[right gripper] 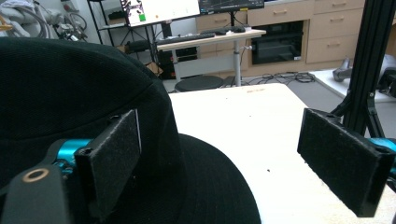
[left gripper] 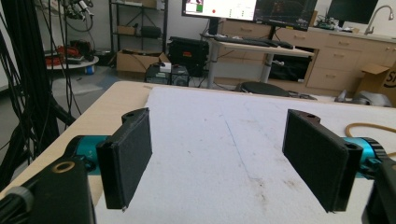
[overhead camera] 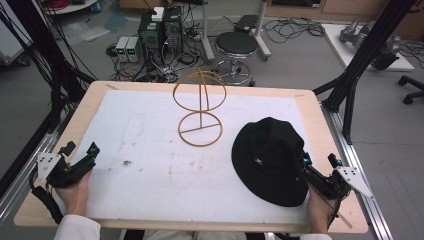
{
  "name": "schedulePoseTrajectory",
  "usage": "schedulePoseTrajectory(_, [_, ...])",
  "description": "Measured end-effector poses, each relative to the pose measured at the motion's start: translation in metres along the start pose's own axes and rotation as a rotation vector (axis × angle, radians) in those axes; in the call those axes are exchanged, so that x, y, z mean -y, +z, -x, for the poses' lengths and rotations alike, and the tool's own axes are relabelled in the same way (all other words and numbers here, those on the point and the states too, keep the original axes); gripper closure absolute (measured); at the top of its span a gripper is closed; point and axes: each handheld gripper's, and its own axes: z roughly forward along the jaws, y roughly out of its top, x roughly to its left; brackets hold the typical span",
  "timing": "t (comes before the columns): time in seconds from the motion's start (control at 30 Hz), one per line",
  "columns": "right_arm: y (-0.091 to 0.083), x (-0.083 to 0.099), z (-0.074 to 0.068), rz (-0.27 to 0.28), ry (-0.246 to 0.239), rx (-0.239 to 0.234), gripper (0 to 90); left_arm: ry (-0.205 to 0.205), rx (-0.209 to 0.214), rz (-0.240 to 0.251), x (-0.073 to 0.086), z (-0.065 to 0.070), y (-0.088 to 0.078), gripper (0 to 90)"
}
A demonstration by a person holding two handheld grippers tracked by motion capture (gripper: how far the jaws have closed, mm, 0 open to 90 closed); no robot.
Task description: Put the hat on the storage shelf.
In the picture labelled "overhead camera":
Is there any clear plastic sheet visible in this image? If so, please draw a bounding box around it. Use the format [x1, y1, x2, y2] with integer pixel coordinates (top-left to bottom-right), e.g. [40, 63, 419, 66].
[62, 20, 112, 47]

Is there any person's left hand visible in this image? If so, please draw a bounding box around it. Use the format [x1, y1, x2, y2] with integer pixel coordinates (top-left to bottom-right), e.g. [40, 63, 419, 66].
[54, 169, 93, 217]

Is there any orange wire hat stand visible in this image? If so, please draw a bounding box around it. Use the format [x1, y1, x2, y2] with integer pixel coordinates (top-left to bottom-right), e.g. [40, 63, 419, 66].
[172, 65, 228, 148]

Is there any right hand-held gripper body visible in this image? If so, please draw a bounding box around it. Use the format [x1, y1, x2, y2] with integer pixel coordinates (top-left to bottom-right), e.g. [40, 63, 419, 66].
[301, 164, 375, 202]

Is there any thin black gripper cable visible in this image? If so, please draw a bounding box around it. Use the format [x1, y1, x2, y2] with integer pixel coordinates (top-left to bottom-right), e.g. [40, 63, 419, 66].
[326, 195, 345, 230]

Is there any flat black box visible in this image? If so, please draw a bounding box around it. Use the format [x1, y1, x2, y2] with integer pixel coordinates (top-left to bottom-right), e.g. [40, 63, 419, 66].
[233, 14, 260, 35]

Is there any round white table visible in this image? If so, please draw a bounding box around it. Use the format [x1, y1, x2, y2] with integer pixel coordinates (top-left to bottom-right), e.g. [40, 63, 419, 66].
[42, 0, 100, 16]

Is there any black sleeved gripper cable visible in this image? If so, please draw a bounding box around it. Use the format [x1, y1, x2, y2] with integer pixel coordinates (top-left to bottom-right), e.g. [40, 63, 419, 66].
[28, 165, 65, 225]

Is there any black metal frame stand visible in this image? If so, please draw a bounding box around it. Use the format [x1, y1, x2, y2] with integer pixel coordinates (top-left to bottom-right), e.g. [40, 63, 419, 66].
[0, 0, 98, 125]
[312, 0, 419, 146]

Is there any tangle of black floor cables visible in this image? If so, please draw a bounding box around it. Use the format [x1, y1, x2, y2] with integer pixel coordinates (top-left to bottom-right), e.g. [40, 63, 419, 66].
[262, 15, 326, 45]

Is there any small white box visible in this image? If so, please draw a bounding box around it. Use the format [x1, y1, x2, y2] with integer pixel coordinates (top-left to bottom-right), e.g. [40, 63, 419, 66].
[151, 6, 166, 23]

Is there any black brimmed hat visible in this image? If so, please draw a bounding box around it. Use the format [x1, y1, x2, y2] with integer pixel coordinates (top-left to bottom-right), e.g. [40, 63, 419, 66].
[231, 116, 313, 208]

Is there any aluminium rail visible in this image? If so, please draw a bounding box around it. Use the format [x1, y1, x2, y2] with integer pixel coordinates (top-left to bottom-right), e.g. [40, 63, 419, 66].
[0, 130, 65, 224]
[320, 105, 395, 240]

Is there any white table leg stand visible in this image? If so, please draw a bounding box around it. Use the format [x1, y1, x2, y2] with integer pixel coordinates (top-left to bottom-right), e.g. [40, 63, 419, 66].
[199, 0, 216, 62]
[253, 0, 272, 63]

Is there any grey power supply unit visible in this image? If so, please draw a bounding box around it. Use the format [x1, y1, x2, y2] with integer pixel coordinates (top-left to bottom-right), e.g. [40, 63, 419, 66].
[126, 36, 143, 63]
[115, 36, 130, 63]

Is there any person's right hand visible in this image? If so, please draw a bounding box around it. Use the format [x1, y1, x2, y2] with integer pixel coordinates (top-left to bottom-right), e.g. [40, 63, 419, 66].
[306, 189, 337, 235]

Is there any black round stool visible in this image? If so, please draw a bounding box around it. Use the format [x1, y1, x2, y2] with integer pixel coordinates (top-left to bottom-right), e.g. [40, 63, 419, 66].
[212, 31, 260, 86]

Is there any black computer tower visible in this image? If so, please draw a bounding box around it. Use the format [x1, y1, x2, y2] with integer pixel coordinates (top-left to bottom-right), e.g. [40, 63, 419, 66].
[137, 10, 165, 67]
[162, 5, 185, 55]

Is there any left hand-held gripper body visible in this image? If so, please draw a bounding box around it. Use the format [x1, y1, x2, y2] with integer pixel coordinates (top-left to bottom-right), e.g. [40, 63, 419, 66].
[36, 152, 98, 189]

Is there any white foam mat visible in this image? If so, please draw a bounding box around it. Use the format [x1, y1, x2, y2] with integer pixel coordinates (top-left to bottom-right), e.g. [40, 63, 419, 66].
[52, 89, 315, 225]

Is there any black office chair base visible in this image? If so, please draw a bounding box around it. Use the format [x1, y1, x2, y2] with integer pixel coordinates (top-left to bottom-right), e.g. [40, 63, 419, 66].
[397, 74, 424, 106]

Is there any white floor platform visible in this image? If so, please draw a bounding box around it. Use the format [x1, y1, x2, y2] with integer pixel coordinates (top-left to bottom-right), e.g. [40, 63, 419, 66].
[321, 22, 416, 73]

